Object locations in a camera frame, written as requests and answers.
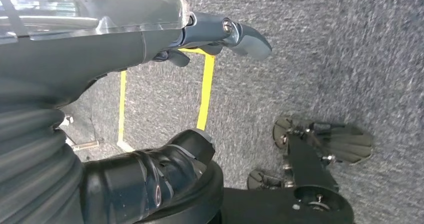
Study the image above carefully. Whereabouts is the silver metal rod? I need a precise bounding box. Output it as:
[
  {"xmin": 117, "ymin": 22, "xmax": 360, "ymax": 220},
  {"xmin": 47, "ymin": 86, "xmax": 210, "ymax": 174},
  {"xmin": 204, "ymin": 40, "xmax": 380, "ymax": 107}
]
[{"xmin": 71, "ymin": 140, "xmax": 100, "ymax": 152}]

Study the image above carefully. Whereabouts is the yellow floor tape square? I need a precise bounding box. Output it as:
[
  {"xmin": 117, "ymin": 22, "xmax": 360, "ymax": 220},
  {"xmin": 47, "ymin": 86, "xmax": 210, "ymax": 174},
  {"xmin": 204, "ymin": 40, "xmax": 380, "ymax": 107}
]
[{"xmin": 116, "ymin": 47, "xmax": 216, "ymax": 153}]

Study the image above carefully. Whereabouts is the black glossy robot body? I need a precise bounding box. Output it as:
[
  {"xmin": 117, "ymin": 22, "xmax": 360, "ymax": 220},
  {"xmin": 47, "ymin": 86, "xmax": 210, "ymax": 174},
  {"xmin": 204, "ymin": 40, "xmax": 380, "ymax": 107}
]
[{"xmin": 81, "ymin": 128, "xmax": 225, "ymax": 224}]

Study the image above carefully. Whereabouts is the black robot foot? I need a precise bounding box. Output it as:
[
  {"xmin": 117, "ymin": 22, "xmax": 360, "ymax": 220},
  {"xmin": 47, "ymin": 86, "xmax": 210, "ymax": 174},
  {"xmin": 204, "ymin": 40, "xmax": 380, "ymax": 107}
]
[{"xmin": 218, "ymin": 116, "xmax": 374, "ymax": 224}]

